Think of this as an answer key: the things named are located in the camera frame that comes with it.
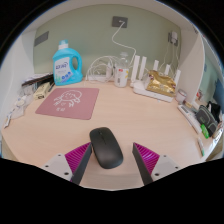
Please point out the pink mouse pad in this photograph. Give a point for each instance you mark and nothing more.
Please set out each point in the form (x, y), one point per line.
(68, 103)

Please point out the grey wall socket plate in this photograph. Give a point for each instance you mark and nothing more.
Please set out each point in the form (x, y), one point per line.
(117, 20)

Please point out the black computer mouse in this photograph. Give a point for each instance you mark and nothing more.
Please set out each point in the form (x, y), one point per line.
(106, 148)

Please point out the blue detergent bottle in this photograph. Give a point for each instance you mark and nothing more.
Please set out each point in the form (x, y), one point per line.
(66, 66)

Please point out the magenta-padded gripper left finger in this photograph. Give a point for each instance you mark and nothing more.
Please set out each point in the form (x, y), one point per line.
(56, 164)

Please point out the white wall socket with plugs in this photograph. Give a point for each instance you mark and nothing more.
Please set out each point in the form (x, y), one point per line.
(173, 37)

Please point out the black pen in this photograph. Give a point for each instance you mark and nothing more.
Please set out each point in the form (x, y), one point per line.
(51, 86)

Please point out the stack of notebooks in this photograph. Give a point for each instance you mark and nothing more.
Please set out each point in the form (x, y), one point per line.
(36, 80)

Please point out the long white remote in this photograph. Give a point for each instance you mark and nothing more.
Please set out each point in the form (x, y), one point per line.
(188, 116)

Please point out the beige small carton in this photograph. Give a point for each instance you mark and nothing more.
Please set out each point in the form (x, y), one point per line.
(41, 91)

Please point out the white marker pen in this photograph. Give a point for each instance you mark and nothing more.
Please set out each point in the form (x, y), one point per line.
(201, 146)

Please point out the white power strip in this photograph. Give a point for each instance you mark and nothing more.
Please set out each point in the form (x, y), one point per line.
(100, 78)

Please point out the black zip pouch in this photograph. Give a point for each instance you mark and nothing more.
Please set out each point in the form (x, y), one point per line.
(206, 118)

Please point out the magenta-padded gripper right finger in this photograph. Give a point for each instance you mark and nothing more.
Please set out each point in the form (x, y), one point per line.
(165, 165)

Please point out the blank grey wall plate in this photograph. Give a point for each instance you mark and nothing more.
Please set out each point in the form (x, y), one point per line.
(41, 38)

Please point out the small white jar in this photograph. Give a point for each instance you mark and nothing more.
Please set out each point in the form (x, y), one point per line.
(181, 96)

